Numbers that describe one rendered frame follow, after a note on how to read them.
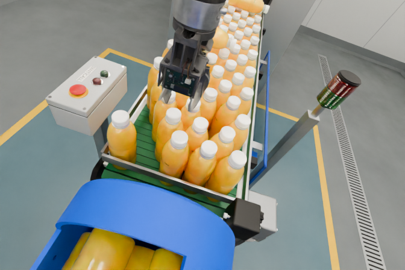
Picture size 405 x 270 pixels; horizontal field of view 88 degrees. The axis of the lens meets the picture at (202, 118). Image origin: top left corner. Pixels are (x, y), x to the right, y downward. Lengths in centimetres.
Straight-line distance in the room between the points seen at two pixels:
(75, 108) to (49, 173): 124
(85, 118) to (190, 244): 40
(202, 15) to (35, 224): 154
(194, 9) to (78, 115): 38
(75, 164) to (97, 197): 145
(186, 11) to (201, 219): 28
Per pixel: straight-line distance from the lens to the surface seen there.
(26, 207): 172
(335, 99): 70
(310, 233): 196
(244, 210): 58
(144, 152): 71
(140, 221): 29
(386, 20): 503
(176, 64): 36
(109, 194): 31
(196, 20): 33
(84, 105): 57
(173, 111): 54
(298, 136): 81
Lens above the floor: 151
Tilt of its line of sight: 47 degrees down
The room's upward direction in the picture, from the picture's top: 20 degrees clockwise
